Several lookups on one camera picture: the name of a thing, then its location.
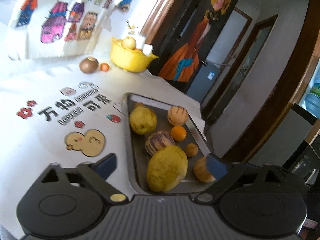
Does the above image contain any brown kiwi with sticker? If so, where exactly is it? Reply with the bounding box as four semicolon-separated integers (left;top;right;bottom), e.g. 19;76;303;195
79;56;99;74

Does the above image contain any grey appliance in hallway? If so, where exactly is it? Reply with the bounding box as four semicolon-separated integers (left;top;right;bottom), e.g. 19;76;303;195
187;61;220;103

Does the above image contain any white printed table cloth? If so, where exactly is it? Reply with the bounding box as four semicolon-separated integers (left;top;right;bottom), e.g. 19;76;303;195
1;57;204;239

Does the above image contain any grey metal tray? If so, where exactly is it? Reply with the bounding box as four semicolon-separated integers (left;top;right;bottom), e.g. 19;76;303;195
123;93;213;194

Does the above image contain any yellow apple in bowl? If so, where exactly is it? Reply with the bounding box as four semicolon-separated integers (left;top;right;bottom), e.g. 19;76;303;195
121;36;136;50

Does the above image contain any large yellow lemon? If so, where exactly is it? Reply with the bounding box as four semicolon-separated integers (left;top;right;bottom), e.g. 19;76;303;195
146;145;188;192

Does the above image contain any orange tangerine in tray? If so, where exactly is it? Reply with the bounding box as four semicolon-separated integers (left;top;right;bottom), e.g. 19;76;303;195
170;126;187;141

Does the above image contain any small orange kumquat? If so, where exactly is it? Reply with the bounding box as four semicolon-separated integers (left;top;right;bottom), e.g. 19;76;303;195
100;63;110;72

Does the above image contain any tan round melon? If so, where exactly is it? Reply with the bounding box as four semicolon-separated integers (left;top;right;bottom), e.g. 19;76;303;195
193;157;216;183

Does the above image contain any purple striped pepino melon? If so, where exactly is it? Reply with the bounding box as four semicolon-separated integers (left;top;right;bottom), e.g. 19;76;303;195
145;131;175;156

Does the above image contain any houses drawing paper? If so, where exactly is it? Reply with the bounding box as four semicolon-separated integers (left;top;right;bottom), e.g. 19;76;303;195
8;0;121;60

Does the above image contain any white paper box in bowl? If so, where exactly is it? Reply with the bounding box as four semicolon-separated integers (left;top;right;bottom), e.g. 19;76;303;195
142;44;153;56

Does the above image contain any blue water bottle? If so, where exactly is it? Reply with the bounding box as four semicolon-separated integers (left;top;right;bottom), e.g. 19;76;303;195
304;75;320;119

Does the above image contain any yellow pear in tray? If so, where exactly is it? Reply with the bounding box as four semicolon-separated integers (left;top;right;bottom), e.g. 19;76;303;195
129;105;157;135

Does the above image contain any lady in orange dress painting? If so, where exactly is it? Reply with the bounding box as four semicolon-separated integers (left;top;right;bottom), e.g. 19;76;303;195
158;0;238;82

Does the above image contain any small brown longan fruit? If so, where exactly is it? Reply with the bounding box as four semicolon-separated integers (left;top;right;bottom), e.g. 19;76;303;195
185;143;199;158

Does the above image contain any white jar with flowers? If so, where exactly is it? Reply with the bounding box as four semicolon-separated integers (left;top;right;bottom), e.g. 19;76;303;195
127;21;146;50

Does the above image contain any yellow plastic bowl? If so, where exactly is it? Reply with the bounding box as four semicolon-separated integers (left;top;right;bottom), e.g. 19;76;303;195
110;37;158;73

